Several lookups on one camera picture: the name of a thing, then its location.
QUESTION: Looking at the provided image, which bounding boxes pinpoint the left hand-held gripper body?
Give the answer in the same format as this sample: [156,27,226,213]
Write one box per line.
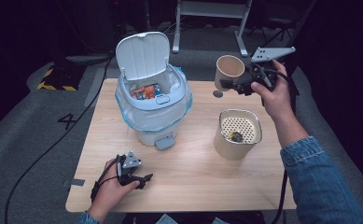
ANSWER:
[117,151,142,187]

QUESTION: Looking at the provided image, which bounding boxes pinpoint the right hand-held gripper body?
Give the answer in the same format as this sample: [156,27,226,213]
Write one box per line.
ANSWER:
[236,46,297,96]

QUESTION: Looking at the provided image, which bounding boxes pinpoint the beige paper cup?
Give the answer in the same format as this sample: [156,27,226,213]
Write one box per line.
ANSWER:
[214,54,246,92]

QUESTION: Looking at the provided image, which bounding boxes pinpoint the dark wet food scraps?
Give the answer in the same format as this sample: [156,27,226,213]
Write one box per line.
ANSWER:
[228,131,244,144]

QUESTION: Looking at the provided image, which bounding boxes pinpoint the beige bin with strainer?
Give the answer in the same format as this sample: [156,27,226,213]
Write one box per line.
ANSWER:
[213,108,263,161]

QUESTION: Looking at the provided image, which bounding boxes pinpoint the blue snack packet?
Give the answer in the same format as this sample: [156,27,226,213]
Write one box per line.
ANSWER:
[130,83,162,101]

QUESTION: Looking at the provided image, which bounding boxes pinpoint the white pedal trash can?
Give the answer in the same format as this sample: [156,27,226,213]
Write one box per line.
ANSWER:
[115,31,190,151]

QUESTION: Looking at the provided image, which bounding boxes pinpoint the person's left hand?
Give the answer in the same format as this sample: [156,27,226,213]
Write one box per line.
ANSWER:
[88,159,141,222]

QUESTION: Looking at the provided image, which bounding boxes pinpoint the person's right hand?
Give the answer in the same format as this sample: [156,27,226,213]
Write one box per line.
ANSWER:
[251,60,296,124]

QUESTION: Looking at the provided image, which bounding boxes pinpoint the black tripod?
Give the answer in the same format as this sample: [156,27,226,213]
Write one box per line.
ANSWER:
[248,15,300,50]

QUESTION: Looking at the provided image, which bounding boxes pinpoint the blue trash bag liner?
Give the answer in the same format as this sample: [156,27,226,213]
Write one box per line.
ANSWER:
[114,65,194,134]

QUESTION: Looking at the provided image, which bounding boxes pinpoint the grey tape strip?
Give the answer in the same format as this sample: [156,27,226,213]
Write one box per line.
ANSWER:
[63,178,86,188]

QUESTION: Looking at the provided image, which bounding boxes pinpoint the person's lap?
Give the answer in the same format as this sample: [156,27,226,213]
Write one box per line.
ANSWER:
[119,211,266,224]

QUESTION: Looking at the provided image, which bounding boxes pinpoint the black stand base striped tape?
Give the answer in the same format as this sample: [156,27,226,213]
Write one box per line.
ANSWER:
[36,62,89,92]

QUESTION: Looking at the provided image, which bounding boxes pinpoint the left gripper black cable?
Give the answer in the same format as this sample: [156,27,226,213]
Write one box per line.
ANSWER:
[90,154,122,203]

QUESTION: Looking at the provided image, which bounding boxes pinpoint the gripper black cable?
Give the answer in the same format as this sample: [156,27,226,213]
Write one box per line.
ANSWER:
[252,63,299,224]
[90,154,122,203]

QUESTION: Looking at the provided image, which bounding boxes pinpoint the white desk frame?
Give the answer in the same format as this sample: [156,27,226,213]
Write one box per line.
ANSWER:
[172,0,254,58]

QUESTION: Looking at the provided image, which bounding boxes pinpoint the long black floor cable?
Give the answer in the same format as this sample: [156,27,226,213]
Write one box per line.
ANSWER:
[4,46,122,224]

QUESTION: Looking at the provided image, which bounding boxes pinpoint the bundle of floor cables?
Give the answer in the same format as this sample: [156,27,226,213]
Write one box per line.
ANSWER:
[121,18,183,49]

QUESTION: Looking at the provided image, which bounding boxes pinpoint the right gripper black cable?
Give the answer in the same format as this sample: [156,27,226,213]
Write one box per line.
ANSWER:
[252,63,299,224]

